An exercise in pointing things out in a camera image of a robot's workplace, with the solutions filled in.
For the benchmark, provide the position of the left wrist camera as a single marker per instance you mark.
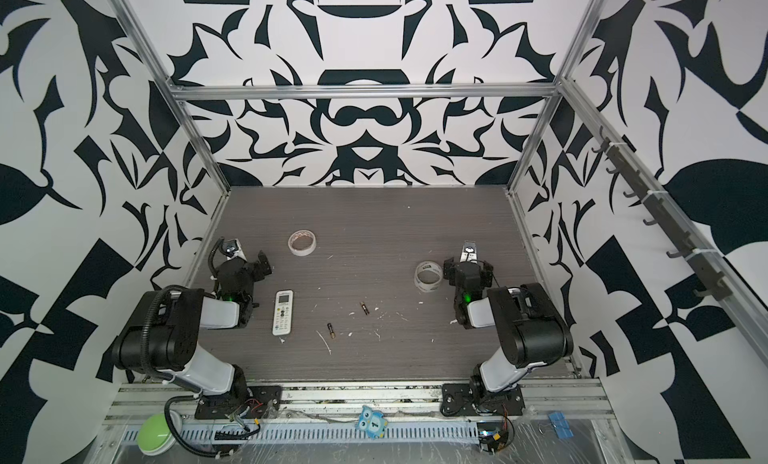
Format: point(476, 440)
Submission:
point(232, 249)

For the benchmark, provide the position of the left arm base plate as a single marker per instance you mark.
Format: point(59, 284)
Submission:
point(255, 402)

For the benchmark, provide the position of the white masking tape roll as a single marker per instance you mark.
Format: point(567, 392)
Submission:
point(302, 243)

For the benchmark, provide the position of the small electronics board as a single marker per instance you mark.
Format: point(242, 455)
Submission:
point(493, 441)

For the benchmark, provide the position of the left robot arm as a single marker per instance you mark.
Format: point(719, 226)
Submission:
point(161, 338)

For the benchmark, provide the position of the white slotted cable duct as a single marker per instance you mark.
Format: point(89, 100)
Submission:
point(325, 433)

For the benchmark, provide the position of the green push button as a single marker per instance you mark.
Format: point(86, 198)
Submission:
point(154, 436)

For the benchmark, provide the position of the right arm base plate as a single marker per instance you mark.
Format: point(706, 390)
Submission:
point(464, 400)

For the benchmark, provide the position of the blue tape piece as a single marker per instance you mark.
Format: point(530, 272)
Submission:
point(560, 425)

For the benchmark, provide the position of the white remote control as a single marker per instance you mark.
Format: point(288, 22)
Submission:
point(283, 313)

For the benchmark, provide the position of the clear tape roll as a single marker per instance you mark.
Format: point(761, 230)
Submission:
point(428, 276)

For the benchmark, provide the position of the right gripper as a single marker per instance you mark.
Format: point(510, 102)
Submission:
point(468, 269)

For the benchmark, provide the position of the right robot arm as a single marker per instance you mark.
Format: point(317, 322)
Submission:
point(532, 333)

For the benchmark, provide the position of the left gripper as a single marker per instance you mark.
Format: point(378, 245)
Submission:
point(252, 269)

